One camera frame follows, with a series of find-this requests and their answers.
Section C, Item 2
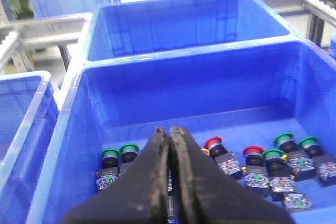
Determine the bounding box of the red push button left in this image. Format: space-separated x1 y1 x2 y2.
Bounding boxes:
203 136 242 180

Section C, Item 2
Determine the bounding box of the yellow push button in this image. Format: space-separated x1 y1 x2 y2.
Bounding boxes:
201 148 210 156

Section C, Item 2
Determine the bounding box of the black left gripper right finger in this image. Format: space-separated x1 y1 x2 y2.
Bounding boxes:
170 126 294 223

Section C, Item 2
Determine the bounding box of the loose contact block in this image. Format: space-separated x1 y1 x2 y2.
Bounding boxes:
283 193 312 211

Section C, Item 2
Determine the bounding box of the green push button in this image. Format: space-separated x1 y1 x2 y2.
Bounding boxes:
119 143 140 175
274 132 316 182
298 136 335 187
262 148 295 201
96 148 121 191

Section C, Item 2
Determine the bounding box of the red push button right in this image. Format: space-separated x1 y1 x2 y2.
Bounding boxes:
242 145 269 198

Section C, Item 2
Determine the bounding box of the green push button far left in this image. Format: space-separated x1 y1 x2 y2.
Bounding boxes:
96 148 121 191

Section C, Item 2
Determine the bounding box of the green push button far right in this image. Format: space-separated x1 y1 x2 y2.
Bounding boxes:
298 136 335 187

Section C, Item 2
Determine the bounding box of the blue bin at far left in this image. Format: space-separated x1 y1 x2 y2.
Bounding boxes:
1 71 59 223

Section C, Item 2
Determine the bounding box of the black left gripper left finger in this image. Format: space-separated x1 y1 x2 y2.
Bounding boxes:
61 127 169 223

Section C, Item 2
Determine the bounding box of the blue bin behind buttons bin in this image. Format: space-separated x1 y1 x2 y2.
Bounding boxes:
82 0 298 62

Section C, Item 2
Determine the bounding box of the red push button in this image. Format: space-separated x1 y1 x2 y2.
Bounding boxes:
203 136 242 180
242 145 269 198

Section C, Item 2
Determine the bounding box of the green push button middle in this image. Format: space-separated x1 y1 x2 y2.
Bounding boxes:
262 148 295 201

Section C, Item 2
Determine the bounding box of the grey metal rack frame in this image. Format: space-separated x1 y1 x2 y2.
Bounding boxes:
1 0 335 72

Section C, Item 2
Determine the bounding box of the blue bin with buttons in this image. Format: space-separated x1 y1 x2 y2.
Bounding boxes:
26 38 335 223

